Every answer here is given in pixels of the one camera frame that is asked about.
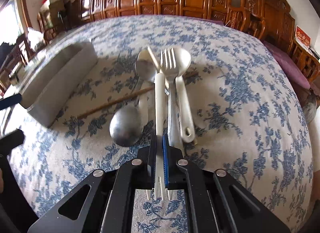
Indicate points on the wooden armchair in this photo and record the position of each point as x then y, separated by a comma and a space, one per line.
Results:
240, 20

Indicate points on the wooden side chair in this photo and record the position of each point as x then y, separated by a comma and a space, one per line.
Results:
306, 62

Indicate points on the white plastic bag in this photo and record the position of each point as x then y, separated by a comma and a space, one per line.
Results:
35, 37

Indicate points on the white plastic spoon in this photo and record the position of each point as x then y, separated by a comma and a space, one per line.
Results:
183, 112

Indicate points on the dark wooden chair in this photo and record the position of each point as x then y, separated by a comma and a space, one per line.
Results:
15, 55

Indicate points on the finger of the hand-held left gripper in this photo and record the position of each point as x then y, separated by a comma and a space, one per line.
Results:
11, 141
11, 100

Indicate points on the metal fork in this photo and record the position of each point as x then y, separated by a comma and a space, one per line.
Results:
168, 62

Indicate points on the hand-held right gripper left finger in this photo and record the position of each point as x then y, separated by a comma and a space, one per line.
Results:
152, 157

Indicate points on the purple sheet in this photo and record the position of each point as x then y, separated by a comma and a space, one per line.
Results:
287, 65

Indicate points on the carved wooden bench back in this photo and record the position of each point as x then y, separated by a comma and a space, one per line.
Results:
272, 10

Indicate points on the red printed box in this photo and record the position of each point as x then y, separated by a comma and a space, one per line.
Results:
303, 37

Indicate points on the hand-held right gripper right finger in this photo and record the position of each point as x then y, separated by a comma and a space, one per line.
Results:
166, 162

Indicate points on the wooden chopstick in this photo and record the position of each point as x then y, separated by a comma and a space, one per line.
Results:
110, 104

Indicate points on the metal spoon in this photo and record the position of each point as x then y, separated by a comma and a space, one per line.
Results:
126, 126
145, 69

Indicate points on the blue floral cloth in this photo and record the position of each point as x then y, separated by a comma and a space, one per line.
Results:
250, 122

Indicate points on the white plastic fork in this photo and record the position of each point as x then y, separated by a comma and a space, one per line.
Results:
159, 102

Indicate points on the grey rectangular utensil container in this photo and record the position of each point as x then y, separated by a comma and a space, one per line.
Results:
62, 72

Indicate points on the white chopstick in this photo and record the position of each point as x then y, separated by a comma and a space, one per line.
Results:
153, 59

